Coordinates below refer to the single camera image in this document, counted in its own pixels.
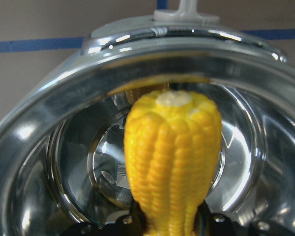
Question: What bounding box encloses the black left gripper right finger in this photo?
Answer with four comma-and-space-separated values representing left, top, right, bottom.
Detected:
196, 201, 295, 236

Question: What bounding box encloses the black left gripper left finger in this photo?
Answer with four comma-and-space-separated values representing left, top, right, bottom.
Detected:
71, 201, 147, 236

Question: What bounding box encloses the yellow corn cob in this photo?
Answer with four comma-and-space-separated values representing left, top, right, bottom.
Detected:
124, 90, 222, 236

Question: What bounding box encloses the white electric cooking pot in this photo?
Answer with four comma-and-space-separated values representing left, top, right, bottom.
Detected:
0, 0, 295, 236

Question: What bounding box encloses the brown paper table cover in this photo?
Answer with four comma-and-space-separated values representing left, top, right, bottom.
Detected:
0, 0, 295, 121

